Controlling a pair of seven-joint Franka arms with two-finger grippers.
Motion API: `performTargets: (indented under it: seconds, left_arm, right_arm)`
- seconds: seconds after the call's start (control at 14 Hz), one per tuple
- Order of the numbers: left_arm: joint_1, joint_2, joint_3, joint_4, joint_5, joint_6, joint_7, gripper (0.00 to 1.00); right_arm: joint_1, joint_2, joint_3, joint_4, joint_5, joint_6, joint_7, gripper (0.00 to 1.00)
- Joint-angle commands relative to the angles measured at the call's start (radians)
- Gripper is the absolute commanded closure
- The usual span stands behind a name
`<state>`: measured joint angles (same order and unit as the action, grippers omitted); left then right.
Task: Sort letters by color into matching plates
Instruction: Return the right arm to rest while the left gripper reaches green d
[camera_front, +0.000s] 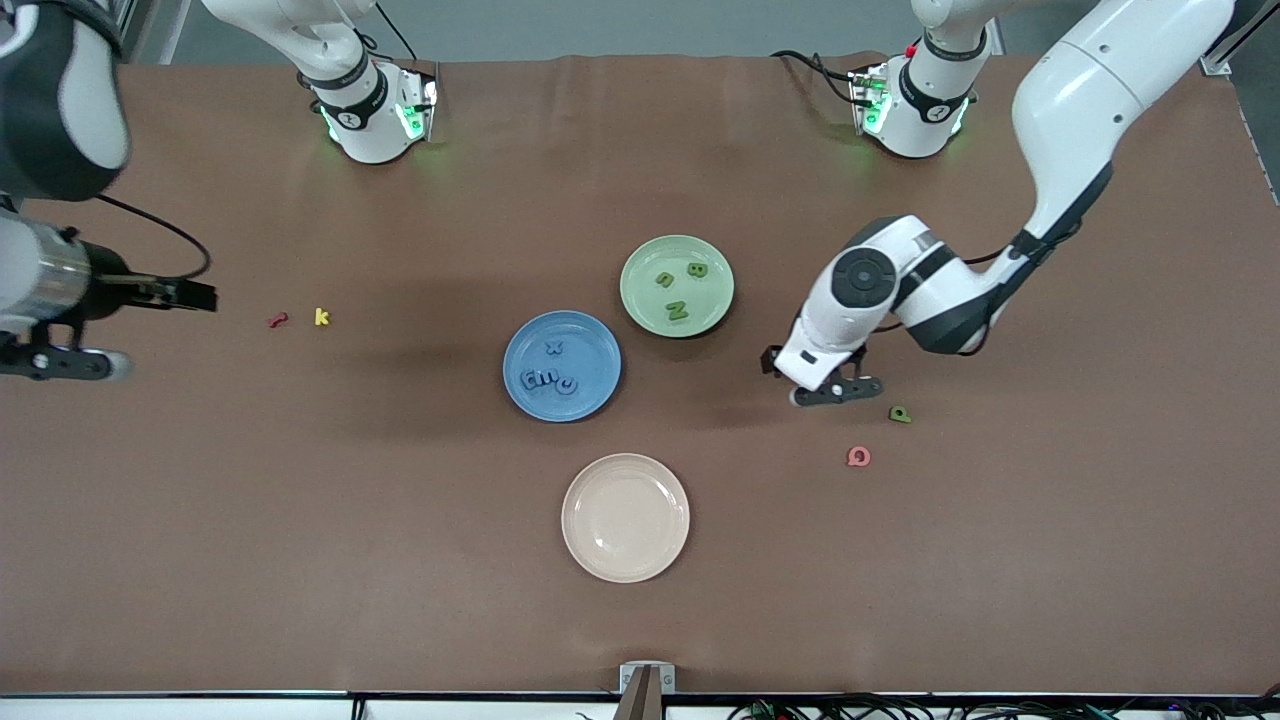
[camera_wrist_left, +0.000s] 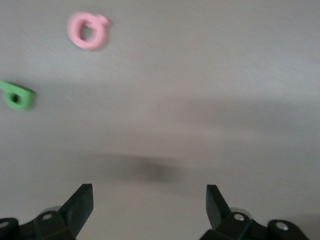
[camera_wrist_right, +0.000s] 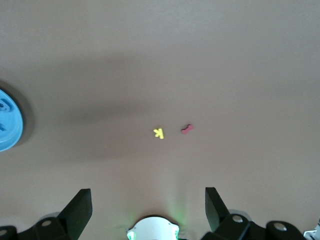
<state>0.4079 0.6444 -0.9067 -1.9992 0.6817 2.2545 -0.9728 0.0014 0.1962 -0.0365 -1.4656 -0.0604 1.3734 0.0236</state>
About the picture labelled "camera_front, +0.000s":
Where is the green plate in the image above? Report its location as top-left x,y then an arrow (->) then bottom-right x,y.
619,235 -> 736,339

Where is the blue plate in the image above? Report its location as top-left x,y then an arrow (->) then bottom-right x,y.
502,310 -> 623,424

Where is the beige plate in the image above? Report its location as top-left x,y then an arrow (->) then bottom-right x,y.
560,453 -> 691,584

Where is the brown table cover sheet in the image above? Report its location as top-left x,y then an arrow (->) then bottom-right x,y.
0,52 -> 1280,697

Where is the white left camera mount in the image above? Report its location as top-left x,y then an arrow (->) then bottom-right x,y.
775,318 -> 866,393

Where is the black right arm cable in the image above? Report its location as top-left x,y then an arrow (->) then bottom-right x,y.
92,192 -> 213,284

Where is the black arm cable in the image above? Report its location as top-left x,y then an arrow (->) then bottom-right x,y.
855,240 -> 1026,346
92,192 -> 213,284

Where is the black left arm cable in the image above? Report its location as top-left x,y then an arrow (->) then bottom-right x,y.
855,240 -> 1026,346

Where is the black left base cable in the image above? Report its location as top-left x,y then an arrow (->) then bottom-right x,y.
770,48 -> 863,106

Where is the black base cable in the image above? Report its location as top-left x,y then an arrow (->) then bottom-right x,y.
340,0 -> 437,67
770,48 -> 863,106

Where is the black right base cable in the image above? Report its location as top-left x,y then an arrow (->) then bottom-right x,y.
340,0 -> 437,67

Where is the grey camera pole bracket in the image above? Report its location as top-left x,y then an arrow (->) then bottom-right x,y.
613,662 -> 677,720

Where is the aluminium frame profile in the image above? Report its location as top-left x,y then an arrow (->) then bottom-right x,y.
1198,0 -> 1280,77

